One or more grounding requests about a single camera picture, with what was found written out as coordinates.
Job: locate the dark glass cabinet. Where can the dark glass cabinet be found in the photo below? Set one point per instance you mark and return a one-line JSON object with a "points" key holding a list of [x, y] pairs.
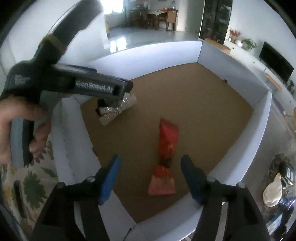
{"points": [[215, 21]]}

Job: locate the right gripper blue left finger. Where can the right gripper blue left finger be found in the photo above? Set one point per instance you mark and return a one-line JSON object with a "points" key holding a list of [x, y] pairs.
{"points": [[72, 211]]}

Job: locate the black television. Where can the black television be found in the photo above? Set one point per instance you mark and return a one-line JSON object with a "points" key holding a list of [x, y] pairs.
{"points": [[276, 62]]}

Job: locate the green potted plant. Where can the green potted plant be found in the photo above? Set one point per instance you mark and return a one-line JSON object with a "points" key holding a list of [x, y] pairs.
{"points": [[248, 45]]}

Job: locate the white storage box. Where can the white storage box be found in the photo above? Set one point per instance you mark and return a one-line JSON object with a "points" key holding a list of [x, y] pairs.
{"points": [[220, 106]]}

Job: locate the red snack packet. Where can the red snack packet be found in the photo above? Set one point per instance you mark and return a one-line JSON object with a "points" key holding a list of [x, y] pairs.
{"points": [[162, 181]]}

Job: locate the person's left hand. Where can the person's left hand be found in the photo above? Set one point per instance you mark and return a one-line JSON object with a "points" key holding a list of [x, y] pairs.
{"points": [[17, 107]]}

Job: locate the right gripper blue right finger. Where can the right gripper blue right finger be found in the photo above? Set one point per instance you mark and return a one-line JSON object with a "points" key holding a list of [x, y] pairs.
{"points": [[244, 219]]}

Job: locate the floral cushion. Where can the floral cushion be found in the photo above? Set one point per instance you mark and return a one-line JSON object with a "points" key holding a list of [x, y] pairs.
{"points": [[36, 181]]}

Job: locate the red flower vase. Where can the red flower vase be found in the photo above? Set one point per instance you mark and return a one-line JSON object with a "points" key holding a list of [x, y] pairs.
{"points": [[234, 36]]}

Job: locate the wooden dining chair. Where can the wooden dining chair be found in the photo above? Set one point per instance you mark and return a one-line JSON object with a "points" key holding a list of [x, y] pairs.
{"points": [[171, 18]]}

